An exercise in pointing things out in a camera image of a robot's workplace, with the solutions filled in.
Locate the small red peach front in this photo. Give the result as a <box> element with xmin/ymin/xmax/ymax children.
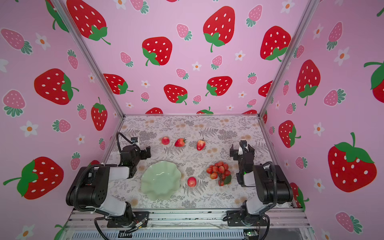
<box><xmin>187</xmin><ymin>177</ymin><xmax>197</xmax><ymax>188</ymax></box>

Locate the small red peach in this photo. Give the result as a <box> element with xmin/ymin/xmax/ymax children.
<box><xmin>161</xmin><ymin>137</ymin><xmax>170</xmax><ymax>145</ymax></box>
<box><xmin>187</xmin><ymin>177</ymin><xmax>197</xmax><ymax>188</ymax></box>

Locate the red strawberry with green leaves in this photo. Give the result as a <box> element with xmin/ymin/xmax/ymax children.
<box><xmin>175</xmin><ymin>138</ymin><xmax>186</xmax><ymax>147</ymax></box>

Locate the aluminium rail base frame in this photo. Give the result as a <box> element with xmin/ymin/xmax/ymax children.
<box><xmin>58</xmin><ymin>208</ymin><xmax>316</xmax><ymax>240</ymax></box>

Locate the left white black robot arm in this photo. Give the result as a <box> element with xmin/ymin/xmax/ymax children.
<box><xmin>66</xmin><ymin>132</ymin><xmax>152</xmax><ymax>232</ymax></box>

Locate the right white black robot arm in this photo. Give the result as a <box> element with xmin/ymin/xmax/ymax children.
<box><xmin>223</xmin><ymin>141</ymin><xmax>294</xmax><ymax>227</ymax></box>

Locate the green wavy fruit bowl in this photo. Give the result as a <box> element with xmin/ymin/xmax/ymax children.
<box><xmin>141</xmin><ymin>161</ymin><xmax>182</xmax><ymax>201</ymax></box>

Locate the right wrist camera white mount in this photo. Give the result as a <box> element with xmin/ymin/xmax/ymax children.
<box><xmin>238</xmin><ymin>140</ymin><xmax>249</xmax><ymax>156</ymax></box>

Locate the red yellow apple with stem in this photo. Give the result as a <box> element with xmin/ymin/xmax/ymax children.
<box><xmin>197</xmin><ymin>139</ymin><xmax>206</xmax><ymax>151</ymax></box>

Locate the red cherry bunch with leaf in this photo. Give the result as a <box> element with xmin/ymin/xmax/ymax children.
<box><xmin>206</xmin><ymin>161</ymin><xmax>232</xmax><ymax>187</ymax></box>

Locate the small red peach back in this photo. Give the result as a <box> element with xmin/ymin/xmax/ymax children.
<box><xmin>161</xmin><ymin>137</ymin><xmax>170</xmax><ymax>145</ymax></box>

